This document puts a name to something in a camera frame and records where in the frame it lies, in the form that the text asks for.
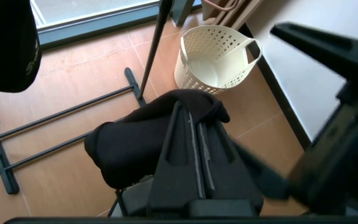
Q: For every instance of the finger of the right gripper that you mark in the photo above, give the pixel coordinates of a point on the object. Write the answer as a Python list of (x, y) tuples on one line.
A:
[(337, 53)]

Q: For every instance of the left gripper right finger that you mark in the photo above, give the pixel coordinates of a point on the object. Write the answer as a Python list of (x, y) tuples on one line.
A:
[(232, 177)]

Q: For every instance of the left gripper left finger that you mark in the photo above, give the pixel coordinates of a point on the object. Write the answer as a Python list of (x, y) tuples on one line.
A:
[(176, 177)]

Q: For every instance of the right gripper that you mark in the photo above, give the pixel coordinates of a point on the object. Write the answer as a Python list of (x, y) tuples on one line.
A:
[(337, 161)]

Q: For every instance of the black garment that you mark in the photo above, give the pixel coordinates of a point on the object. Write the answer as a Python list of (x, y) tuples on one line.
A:
[(129, 146)]

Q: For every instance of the white laundry basket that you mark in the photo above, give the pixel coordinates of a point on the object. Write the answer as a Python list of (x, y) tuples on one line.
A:
[(216, 68)]

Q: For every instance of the black clothes rack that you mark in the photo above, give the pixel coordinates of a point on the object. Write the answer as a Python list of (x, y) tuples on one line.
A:
[(155, 40)]

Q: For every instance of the brown curtain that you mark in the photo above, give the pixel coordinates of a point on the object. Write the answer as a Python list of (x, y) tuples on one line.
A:
[(225, 18)]

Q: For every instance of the window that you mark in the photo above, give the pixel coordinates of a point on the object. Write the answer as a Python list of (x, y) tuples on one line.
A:
[(104, 21)]

